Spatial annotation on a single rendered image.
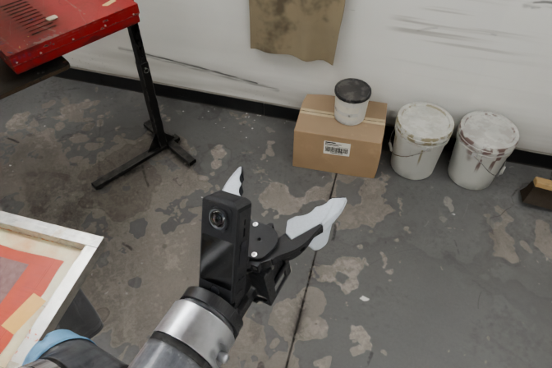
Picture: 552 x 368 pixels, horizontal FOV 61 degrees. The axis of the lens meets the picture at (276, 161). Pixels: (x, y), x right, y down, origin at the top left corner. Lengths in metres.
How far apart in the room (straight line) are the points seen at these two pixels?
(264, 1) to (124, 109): 1.32
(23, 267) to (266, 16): 1.79
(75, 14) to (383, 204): 1.83
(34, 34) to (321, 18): 1.39
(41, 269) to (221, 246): 1.07
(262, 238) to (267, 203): 2.17
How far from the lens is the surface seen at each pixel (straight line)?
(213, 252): 0.49
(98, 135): 3.29
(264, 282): 0.54
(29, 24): 2.25
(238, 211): 0.46
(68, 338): 0.64
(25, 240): 1.59
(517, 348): 2.53
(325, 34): 2.70
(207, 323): 0.49
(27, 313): 1.45
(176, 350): 0.48
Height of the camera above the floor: 2.13
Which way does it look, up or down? 47 degrees down
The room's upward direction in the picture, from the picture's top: straight up
